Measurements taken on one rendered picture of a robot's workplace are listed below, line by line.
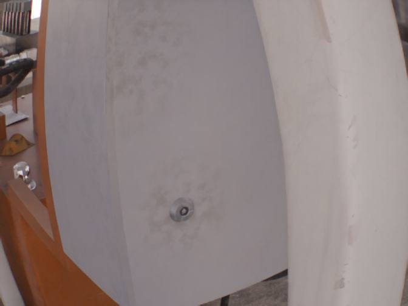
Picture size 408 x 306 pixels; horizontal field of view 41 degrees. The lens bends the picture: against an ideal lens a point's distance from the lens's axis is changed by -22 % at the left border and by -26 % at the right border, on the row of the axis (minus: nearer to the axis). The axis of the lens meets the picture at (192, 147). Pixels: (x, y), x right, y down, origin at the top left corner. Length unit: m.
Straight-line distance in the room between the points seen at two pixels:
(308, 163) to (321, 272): 0.05
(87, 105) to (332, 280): 0.45
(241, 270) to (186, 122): 0.22
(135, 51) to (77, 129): 0.14
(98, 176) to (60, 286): 0.65
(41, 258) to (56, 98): 0.55
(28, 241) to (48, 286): 0.13
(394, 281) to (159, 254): 0.43
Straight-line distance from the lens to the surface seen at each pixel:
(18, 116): 1.72
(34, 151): 1.44
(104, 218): 0.70
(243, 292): 1.97
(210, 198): 0.71
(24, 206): 1.07
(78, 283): 1.32
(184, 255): 0.72
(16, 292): 1.42
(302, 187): 0.27
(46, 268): 1.27
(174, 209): 0.68
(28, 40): 1.47
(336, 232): 0.26
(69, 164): 0.76
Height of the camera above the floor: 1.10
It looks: 20 degrees down
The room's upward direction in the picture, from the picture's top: 1 degrees counter-clockwise
